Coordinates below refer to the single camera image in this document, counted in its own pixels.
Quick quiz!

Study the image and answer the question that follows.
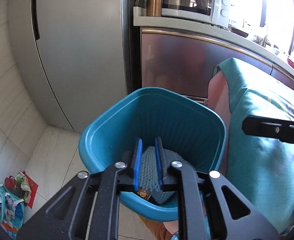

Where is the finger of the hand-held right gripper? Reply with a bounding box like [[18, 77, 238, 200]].
[[242, 115, 294, 150]]

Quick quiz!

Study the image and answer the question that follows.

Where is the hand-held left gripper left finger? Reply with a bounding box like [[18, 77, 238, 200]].
[[16, 138, 144, 240]]

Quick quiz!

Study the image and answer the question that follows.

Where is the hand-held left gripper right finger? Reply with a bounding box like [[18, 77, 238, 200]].
[[154, 136, 280, 240]]

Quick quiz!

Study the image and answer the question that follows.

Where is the grey-blue knitted cloth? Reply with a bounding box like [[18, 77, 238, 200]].
[[139, 146, 195, 204]]

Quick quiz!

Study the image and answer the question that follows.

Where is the blue plastic bin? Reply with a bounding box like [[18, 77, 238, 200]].
[[79, 87, 227, 222]]

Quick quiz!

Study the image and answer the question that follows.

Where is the gold foil wrapper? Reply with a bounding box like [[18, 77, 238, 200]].
[[136, 188, 151, 200]]

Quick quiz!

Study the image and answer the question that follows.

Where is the teal towel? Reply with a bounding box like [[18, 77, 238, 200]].
[[213, 57, 294, 235]]

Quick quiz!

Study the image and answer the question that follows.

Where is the pink cloth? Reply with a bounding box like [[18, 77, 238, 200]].
[[208, 70, 231, 135]]

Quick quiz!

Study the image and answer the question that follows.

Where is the row of countertop kitchenware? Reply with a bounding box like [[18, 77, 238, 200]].
[[229, 17, 294, 77]]

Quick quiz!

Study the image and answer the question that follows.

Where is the red paper sheet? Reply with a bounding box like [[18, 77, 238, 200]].
[[22, 171, 39, 209]]

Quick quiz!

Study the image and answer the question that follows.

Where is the green and white plastic bag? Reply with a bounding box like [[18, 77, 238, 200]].
[[14, 171, 32, 203]]

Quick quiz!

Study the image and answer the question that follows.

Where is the teal plastic basket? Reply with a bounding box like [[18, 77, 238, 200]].
[[0, 175, 25, 230]]

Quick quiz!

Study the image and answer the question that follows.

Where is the red jar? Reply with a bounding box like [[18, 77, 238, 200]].
[[4, 176, 16, 191]]

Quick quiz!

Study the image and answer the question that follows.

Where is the white microwave oven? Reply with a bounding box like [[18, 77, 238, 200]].
[[161, 0, 231, 27]]

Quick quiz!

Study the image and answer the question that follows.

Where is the grey refrigerator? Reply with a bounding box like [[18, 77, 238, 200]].
[[7, 0, 134, 132]]

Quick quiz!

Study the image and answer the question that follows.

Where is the blue printed packet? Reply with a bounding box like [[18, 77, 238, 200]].
[[2, 220, 22, 240]]

